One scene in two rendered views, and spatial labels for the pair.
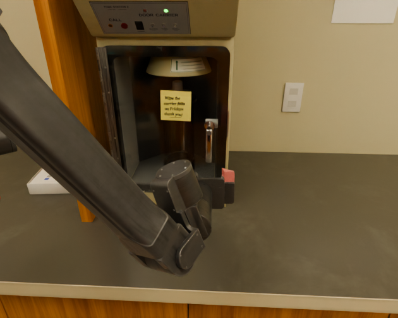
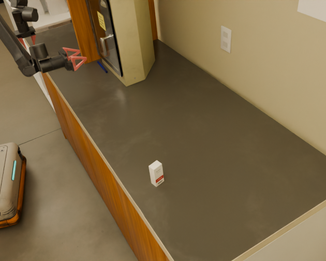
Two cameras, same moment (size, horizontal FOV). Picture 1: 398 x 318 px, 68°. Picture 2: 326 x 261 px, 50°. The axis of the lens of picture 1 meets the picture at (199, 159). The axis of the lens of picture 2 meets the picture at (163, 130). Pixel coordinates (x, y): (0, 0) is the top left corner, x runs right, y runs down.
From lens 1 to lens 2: 1.55 m
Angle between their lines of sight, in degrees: 52
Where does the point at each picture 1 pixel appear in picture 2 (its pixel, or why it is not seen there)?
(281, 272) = (90, 115)
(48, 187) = not seen: hidden behind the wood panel
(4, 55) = not seen: outside the picture
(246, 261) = (90, 105)
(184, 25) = not seen: outside the picture
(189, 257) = (27, 71)
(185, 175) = (34, 47)
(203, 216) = (40, 63)
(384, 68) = (280, 40)
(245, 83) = (203, 16)
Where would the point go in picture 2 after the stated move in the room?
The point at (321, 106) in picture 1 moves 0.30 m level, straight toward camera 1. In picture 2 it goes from (242, 55) to (177, 67)
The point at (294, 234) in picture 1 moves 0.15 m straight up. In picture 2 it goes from (121, 111) to (115, 84)
